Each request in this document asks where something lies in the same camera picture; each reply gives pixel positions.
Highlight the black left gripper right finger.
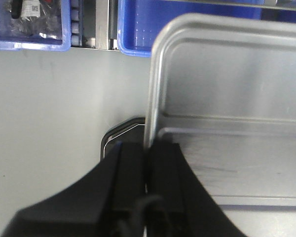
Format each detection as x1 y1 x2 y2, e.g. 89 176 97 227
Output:
148 142 244 237

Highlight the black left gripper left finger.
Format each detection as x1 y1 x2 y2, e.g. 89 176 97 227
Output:
2 143 145 237

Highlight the silver metal tray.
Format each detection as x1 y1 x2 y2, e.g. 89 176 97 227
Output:
144 23 296 237

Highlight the large silver base tray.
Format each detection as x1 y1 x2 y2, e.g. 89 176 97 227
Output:
100 117 145 160

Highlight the lower blue bin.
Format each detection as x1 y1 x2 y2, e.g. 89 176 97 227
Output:
117 0 296 57

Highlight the blue bin with bags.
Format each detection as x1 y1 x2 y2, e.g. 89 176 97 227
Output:
0 0 71 51

